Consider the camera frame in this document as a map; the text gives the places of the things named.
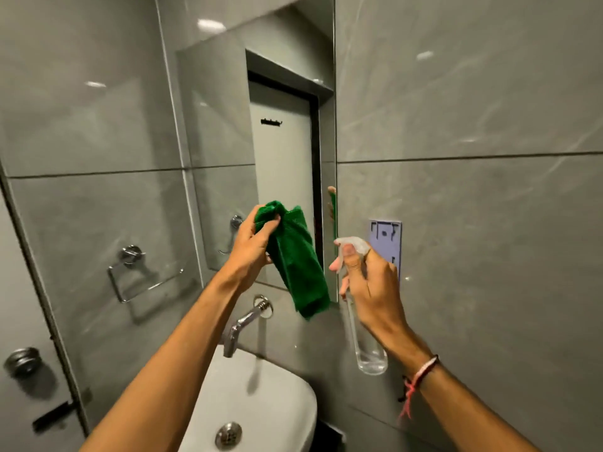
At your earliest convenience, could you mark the person's right hand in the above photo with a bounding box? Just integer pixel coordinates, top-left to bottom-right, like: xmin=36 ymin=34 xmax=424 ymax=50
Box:
xmin=329 ymin=244 xmax=409 ymax=342

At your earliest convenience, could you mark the person's left hand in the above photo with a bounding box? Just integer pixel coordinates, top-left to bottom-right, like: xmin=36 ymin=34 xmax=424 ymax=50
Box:
xmin=223 ymin=204 xmax=281 ymax=290

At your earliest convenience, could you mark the green microfibre cloth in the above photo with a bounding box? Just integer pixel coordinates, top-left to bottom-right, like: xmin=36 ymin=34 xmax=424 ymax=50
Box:
xmin=254 ymin=200 xmax=331 ymax=320

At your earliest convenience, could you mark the clear plastic spray bottle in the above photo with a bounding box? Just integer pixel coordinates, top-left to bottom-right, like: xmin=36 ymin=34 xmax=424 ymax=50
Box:
xmin=334 ymin=236 xmax=389 ymax=376

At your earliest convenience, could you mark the person's right forearm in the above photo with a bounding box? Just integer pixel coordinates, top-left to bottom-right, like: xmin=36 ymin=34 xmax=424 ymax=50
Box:
xmin=383 ymin=322 xmax=542 ymax=452

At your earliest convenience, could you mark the person's left forearm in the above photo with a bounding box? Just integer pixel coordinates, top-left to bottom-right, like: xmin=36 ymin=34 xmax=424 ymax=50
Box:
xmin=80 ymin=267 xmax=253 ymax=452

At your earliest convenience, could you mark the white ceramic sink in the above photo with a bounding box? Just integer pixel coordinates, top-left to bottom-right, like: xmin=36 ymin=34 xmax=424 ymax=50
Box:
xmin=179 ymin=344 xmax=318 ymax=452

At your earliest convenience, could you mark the chrome sink drain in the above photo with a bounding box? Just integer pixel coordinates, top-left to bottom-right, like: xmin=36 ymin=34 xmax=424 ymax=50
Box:
xmin=215 ymin=422 xmax=243 ymax=450

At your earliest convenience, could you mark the grey bathroom door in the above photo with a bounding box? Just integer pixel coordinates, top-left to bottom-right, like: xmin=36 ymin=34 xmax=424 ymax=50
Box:
xmin=0 ymin=179 xmax=88 ymax=452

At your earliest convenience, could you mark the chrome door knob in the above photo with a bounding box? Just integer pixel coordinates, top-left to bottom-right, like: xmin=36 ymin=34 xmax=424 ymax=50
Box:
xmin=4 ymin=347 xmax=42 ymax=379

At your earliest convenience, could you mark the black door latch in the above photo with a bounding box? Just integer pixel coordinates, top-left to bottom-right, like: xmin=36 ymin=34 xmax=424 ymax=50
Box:
xmin=32 ymin=401 xmax=77 ymax=433

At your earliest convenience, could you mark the purple wall mount plate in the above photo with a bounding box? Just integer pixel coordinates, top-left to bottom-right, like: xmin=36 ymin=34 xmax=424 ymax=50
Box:
xmin=368 ymin=219 xmax=402 ymax=281

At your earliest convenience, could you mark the wall mirror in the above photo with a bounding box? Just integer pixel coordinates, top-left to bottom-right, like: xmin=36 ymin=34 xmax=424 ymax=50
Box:
xmin=175 ymin=0 xmax=339 ymax=304

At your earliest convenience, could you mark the chrome wall tap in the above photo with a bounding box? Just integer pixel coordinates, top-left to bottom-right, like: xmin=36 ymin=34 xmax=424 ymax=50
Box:
xmin=223 ymin=295 xmax=274 ymax=358

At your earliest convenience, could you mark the chrome towel ring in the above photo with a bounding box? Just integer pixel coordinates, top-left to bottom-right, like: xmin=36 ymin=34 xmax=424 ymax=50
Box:
xmin=107 ymin=245 xmax=185 ymax=304

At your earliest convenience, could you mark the red and white thread bracelet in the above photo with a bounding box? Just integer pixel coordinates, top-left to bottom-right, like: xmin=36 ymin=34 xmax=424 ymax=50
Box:
xmin=398 ymin=355 xmax=441 ymax=422

